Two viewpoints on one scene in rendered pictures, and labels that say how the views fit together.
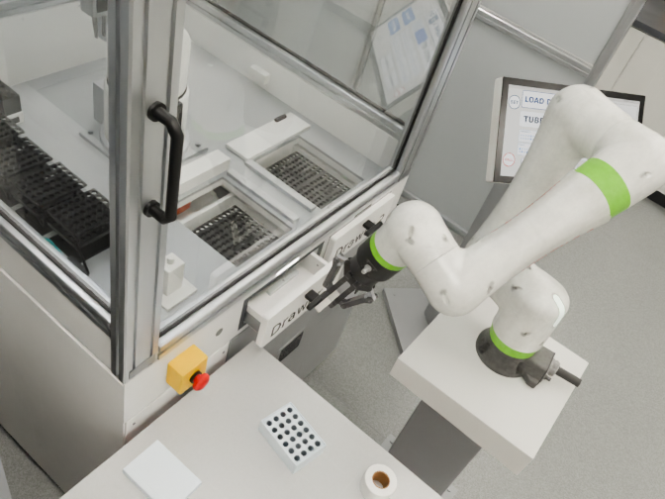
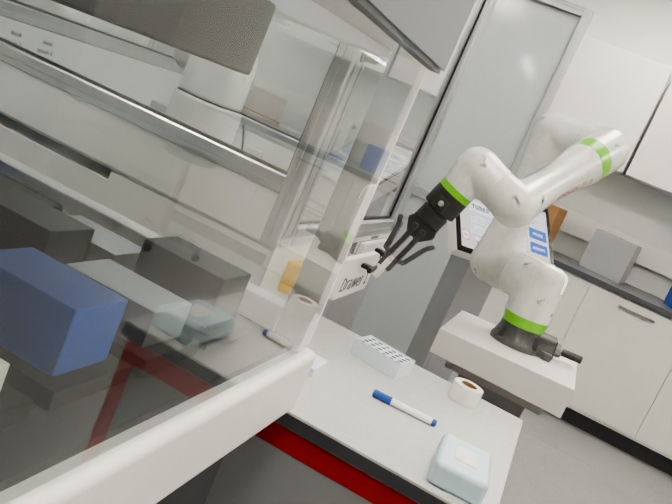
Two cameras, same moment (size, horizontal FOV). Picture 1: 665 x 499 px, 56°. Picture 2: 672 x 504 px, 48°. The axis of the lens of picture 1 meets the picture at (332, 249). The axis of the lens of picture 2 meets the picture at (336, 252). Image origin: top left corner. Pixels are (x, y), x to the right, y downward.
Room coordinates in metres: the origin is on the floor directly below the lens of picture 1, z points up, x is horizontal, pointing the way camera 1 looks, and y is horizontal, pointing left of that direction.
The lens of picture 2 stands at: (-0.93, 0.41, 1.27)
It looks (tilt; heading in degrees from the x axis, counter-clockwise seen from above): 11 degrees down; 351
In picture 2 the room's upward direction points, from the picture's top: 23 degrees clockwise
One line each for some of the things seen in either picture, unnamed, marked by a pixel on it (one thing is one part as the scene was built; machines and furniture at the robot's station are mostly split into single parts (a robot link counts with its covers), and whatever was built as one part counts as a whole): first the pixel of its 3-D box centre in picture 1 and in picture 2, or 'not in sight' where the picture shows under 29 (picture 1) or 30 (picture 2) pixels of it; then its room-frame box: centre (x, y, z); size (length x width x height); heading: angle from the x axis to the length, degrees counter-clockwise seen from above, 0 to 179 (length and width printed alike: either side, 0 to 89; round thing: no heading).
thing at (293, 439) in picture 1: (291, 437); (382, 356); (0.70, -0.05, 0.78); 0.12 x 0.08 x 0.04; 55
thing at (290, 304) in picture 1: (302, 299); (354, 274); (0.99, 0.03, 0.87); 0.29 x 0.02 x 0.11; 156
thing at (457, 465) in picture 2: not in sight; (461, 467); (0.24, -0.13, 0.78); 0.15 x 0.10 x 0.04; 161
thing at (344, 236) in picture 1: (359, 229); (369, 257); (1.30, -0.05, 0.87); 0.29 x 0.02 x 0.11; 156
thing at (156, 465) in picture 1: (162, 476); (293, 354); (0.53, 0.17, 0.77); 0.13 x 0.09 x 0.02; 66
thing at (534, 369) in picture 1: (528, 357); (537, 342); (1.06, -0.54, 0.87); 0.26 x 0.15 x 0.06; 71
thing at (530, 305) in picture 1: (525, 309); (532, 292); (1.09, -0.48, 0.99); 0.16 x 0.13 x 0.19; 43
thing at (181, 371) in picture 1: (187, 369); not in sight; (0.71, 0.20, 0.88); 0.07 x 0.05 x 0.07; 156
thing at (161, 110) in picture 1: (164, 171); not in sight; (0.62, 0.24, 1.45); 0.05 x 0.03 x 0.19; 66
